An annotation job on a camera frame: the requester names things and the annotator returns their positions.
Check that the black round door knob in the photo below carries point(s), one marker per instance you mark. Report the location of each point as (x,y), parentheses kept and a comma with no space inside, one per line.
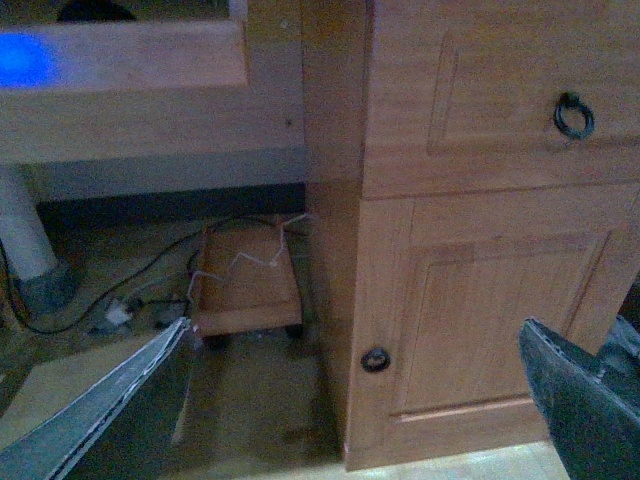
(375,360)

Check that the black ring drawer pull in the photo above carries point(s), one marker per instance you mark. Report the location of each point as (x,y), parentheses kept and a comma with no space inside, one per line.
(572,117)

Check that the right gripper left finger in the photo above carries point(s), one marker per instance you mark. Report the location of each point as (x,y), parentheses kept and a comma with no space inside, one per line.
(121,427)

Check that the white plug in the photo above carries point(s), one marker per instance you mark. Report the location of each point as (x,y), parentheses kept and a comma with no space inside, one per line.
(117,313)

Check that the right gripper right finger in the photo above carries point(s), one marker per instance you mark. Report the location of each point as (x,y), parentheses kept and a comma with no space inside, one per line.
(590,402)

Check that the white pipe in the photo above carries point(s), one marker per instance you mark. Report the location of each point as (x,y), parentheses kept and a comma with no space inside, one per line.
(22,233)

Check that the wooden desk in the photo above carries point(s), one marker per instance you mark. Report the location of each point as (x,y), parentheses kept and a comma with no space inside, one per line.
(445,205)

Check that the wooden rolling cart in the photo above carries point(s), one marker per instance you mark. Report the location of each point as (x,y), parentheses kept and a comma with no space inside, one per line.
(244,281)

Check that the wooden keyboard tray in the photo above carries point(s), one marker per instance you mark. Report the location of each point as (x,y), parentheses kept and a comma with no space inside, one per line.
(174,94)

